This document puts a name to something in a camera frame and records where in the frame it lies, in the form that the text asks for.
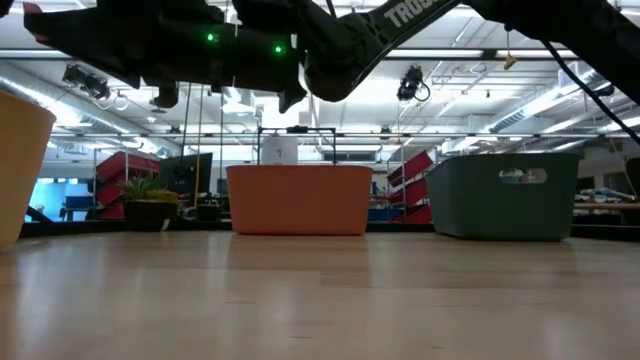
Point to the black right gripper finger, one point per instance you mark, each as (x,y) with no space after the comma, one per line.
(95,55)
(75,22)

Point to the yellow plastic bin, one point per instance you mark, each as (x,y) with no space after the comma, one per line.
(25,175)

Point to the orange plastic bin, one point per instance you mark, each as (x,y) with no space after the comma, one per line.
(300,200)

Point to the teal plastic bin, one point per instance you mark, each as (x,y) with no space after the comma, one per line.
(475,205)

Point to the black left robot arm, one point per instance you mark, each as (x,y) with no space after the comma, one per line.
(4,6)

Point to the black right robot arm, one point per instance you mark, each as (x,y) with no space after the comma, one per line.
(400,25)

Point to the white LED light bar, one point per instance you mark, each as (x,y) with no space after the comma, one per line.
(25,53)
(435,53)
(525,53)

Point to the red bin rack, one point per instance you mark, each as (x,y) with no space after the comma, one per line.
(125,167)
(412,167)

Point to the white cylindrical background object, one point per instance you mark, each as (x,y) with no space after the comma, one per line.
(279,150)

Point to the black background monitor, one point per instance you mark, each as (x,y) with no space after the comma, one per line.
(185,175)

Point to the dark background table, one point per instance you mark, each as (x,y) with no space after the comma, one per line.
(79,202)

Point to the small black box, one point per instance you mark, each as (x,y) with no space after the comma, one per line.
(208,212)

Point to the small potted green plant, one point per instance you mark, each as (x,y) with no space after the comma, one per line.
(147,215)

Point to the blue background bin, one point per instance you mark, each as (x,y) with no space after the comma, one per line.
(382,214)

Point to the small yellow ceiling tag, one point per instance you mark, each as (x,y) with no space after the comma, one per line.
(510,62)

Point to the white ceiling vent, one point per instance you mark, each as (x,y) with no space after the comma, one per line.
(565,77)

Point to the black ceiling speaker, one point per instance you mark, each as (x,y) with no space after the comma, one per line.
(606,91)

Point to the wooden background table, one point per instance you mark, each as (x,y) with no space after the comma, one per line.
(600,205)

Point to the black aluminium table frame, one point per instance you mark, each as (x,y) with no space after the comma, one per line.
(75,229)

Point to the black overhead frame bar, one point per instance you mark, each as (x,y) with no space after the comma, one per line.
(440,54)

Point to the black background rail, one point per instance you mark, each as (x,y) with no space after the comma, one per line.
(450,135)

